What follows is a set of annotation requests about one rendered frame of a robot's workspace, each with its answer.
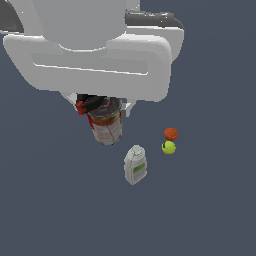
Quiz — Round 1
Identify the orange fruit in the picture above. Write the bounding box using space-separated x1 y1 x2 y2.
163 126 180 142

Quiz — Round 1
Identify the black and red tool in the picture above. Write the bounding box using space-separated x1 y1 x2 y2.
75 93 111 116

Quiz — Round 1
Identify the red and white tin can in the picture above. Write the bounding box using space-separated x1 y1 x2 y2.
86 98 124 146

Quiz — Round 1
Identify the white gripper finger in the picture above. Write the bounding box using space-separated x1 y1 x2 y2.
120 98 138 118
60 92 80 105

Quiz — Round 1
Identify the yellow-green round fruit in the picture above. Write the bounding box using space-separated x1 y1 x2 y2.
161 140 177 156

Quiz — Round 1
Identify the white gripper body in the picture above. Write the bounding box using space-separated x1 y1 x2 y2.
2 32 173 103

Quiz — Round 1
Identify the white bottle with green label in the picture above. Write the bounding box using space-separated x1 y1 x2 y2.
123 144 148 186

